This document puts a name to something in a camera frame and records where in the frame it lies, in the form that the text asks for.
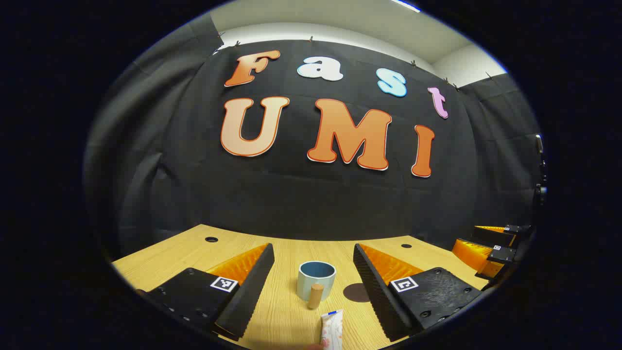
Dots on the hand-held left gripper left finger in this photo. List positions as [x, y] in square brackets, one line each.
[248, 296]

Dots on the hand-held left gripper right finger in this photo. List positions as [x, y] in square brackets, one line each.
[379, 296]

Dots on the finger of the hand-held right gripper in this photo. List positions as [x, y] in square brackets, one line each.
[503, 254]
[495, 236]

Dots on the wooden desktop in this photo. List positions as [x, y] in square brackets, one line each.
[282, 311]

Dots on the white toothpaste tube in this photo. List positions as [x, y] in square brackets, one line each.
[332, 330]

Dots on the dark brown round coaster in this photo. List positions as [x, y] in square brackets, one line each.
[354, 292]

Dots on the black backdrop cloth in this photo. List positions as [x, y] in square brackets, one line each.
[291, 194]

